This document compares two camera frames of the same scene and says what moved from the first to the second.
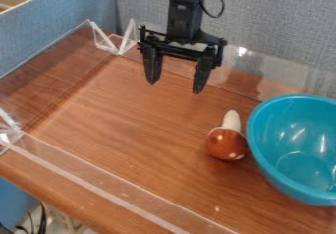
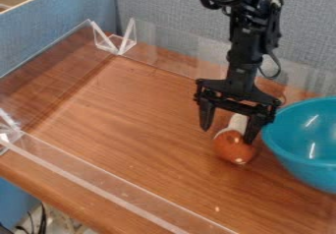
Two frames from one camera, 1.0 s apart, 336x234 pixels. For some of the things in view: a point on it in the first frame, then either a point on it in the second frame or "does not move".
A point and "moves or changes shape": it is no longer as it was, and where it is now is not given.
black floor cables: x=41 y=228 does not move
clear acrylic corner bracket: x=115 y=43 does not move
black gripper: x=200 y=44 → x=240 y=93
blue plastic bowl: x=292 y=137 moves or changes shape
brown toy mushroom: x=225 y=143 moves or changes shape
